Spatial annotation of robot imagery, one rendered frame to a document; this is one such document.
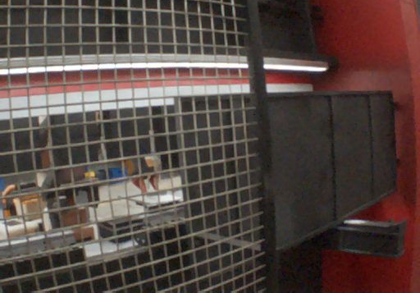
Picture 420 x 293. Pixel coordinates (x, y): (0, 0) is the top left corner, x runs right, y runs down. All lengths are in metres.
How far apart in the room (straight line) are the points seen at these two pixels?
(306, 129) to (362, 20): 0.86
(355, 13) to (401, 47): 0.29
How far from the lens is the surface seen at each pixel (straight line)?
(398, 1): 1.88
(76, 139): 1.29
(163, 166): 1.49
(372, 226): 1.51
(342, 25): 2.00
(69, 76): 1.30
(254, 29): 0.71
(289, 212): 1.18
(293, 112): 1.18
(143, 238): 0.99
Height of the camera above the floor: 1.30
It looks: 3 degrees down
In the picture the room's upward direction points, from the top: 5 degrees counter-clockwise
